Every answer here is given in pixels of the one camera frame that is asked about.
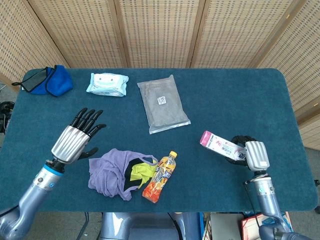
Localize yellow-green garment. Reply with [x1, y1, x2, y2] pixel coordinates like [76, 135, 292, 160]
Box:
[129, 161, 157, 190]

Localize red book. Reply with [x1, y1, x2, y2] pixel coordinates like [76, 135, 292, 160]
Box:
[240, 213, 264, 240]

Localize teal table mat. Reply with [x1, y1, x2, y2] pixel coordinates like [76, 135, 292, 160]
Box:
[0, 67, 319, 213]

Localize thin black floor cable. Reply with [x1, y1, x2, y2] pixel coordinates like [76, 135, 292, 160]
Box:
[76, 212, 90, 240]

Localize grey clothing in clear bag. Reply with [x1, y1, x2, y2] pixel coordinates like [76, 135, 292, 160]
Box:
[136, 74, 192, 135]

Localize light blue wet wipes pack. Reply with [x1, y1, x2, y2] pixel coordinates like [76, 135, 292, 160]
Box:
[85, 72, 130, 98]

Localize orange drink bottle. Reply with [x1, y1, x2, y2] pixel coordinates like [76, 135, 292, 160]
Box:
[141, 150, 179, 204]

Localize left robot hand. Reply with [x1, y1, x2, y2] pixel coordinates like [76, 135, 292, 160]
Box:
[50, 107, 107, 165]

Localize lavender purple garment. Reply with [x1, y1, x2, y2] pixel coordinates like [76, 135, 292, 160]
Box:
[87, 148, 159, 202]

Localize wooden bamboo folding screen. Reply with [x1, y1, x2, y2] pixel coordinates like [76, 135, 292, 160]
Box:
[0, 0, 320, 151]

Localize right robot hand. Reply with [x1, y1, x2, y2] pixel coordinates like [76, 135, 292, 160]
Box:
[224, 135, 271, 173]

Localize pink white toothpaste box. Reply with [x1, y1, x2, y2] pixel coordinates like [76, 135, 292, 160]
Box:
[199, 130, 247, 161]

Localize black cable bundle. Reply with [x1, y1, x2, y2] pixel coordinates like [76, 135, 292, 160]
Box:
[0, 101, 16, 135]

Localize grey-blue robot torso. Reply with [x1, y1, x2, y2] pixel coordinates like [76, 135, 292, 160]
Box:
[99, 211, 201, 240]

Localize blue cloth with grey mesh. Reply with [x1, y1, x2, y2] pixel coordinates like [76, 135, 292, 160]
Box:
[11, 64, 74, 98]

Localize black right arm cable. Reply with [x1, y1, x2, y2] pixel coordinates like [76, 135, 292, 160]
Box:
[243, 180, 261, 227]

